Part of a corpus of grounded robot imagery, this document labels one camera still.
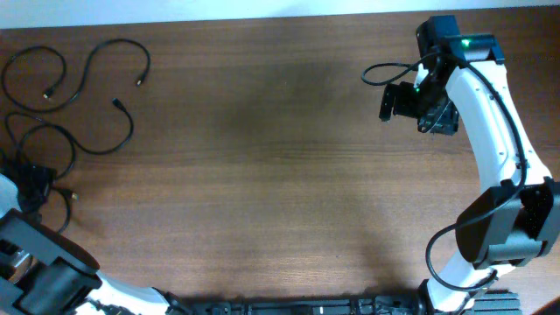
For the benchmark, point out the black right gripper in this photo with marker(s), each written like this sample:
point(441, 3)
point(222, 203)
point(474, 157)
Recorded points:
point(438, 120)

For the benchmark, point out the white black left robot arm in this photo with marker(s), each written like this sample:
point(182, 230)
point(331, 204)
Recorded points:
point(45, 273)

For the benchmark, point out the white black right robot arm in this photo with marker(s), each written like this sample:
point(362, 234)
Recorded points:
point(461, 80)

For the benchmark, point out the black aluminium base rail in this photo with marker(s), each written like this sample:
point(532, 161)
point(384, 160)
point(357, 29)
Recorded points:
point(350, 306)

